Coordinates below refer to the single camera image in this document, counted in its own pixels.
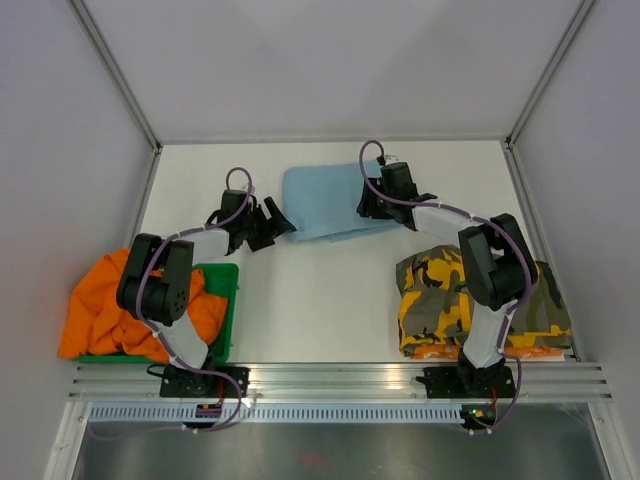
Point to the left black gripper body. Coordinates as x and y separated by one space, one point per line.
256 229

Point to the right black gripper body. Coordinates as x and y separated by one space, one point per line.
375 205

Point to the light blue trousers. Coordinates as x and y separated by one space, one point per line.
321 203

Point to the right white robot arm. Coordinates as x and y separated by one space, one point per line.
499 271

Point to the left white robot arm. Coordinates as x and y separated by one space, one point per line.
155 284

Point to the camouflage folded trousers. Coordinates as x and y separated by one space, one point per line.
435 308

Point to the orange patterned folded trousers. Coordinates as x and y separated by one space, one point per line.
450 352

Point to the green plastic bin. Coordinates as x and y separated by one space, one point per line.
225 300

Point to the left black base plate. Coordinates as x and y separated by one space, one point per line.
229 382

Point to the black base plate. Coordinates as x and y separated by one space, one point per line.
229 382
440 382

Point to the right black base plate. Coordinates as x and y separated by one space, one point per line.
440 382

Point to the aluminium mounting rail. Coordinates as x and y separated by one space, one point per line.
554 382

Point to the slotted white cable duct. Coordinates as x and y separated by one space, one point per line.
278 413

